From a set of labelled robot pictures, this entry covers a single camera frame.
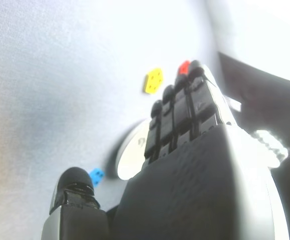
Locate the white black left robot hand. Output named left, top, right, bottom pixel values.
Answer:
left=41, top=59, right=277, bottom=240

